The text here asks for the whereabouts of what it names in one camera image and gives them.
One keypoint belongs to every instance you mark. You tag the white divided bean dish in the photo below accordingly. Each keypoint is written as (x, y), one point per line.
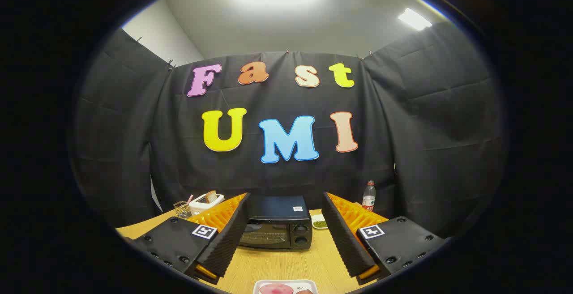
(319, 223)

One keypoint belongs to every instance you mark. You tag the white square plate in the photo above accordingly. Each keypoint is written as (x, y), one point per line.
(286, 282)

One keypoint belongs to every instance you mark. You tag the clear plastic water bottle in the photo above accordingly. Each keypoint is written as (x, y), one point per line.
(369, 198)

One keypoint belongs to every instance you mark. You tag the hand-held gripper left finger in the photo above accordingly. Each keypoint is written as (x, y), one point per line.
(228, 244)

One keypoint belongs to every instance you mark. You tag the black toaster oven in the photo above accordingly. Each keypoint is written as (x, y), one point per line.
(277, 209)

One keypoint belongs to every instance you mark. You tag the white bread toaster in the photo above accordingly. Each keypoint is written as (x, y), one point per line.
(199, 205)

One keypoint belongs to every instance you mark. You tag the pink round bun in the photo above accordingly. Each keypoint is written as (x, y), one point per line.
(275, 289)

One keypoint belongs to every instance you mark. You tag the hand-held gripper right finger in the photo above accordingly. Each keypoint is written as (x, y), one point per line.
(342, 240)

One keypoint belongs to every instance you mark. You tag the small ceiling light panel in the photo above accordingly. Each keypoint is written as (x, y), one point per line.
(414, 19)

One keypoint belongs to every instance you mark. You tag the brown bread slice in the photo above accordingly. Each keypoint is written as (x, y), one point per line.
(211, 196)

